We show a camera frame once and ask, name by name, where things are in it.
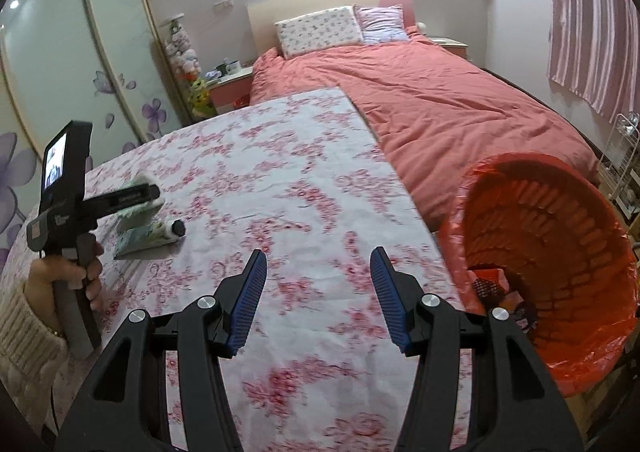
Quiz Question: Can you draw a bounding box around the white wire rack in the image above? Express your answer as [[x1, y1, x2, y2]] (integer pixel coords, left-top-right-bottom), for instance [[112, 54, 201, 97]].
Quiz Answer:
[[597, 113, 640, 223]]

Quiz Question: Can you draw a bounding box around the green tube with white cap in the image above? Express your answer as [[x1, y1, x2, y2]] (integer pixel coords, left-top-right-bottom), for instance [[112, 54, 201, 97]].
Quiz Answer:
[[114, 219, 187, 260]]

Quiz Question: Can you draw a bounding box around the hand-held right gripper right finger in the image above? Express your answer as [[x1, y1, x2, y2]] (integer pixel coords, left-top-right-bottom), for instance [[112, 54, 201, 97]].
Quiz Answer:
[[369, 246, 586, 452]]

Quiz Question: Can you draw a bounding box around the pink white nightstand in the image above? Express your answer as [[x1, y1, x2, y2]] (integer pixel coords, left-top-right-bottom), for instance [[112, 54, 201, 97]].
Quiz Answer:
[[430, 36, 472, 62], [207, 66, 255, 115]]

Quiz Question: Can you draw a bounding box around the white floral pillow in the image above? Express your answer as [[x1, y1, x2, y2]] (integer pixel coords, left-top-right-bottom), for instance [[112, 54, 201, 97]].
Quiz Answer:
[[274, 6, 365, 59]]

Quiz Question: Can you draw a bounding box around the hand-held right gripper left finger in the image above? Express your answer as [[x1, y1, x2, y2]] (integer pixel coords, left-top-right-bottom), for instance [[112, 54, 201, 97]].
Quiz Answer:
[[55, 249, 268, 452]]

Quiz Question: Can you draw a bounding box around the beige pink headboard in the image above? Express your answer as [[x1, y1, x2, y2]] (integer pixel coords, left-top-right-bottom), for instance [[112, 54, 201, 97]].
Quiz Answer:
[[246, 0, 417, 63]]

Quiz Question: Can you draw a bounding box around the wardrobe with flowered glass doors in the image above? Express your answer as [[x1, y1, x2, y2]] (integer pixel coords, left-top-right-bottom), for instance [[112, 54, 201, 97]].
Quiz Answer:
[[0, 0, 193, 253]]

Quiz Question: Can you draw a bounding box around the pink striped pillow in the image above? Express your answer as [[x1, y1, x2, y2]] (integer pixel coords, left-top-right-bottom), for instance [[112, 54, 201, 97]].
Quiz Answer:
[[354, 4, 408, 44]]

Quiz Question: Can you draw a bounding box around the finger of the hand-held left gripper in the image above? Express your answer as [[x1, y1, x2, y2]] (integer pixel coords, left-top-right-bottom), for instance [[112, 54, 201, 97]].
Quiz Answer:
[[82, 183, 161, 228]]

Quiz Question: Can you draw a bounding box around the salmon pink duvet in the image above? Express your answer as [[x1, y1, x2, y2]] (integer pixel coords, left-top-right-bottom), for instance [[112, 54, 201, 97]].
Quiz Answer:
[[248, 30, 601, 233]]

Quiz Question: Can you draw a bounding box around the column of plush toys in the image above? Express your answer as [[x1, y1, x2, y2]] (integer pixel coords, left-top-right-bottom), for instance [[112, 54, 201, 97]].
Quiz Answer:
[[162, 15, 216, 115]]

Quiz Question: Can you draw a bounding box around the black white patterned wrapper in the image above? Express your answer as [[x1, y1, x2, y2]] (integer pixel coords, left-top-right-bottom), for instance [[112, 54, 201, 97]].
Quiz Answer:
[[512, 299, 540, 335]]

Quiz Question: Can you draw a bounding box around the pink striped curtain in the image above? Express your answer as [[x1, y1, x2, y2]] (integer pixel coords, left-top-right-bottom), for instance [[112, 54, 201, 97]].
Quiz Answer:
[[542, 0, 640, 125]]

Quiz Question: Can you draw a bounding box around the person's left hand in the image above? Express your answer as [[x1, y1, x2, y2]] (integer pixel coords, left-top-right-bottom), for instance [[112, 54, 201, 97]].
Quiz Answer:
[[24, 238, 106, 333]]

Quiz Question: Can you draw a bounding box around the pink floral tablecloth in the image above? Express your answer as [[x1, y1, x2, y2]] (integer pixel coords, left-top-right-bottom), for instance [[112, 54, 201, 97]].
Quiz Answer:
[[0, 86, 473, 452]]

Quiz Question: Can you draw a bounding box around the person's left forearm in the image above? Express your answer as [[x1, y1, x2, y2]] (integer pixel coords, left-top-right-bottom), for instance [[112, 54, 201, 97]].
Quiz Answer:
[[0, 279, 68, 413]]

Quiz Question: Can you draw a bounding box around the woven bin with orange bag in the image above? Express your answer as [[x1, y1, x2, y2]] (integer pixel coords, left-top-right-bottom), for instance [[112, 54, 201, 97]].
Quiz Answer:
[[437, 152, 640, 400]]

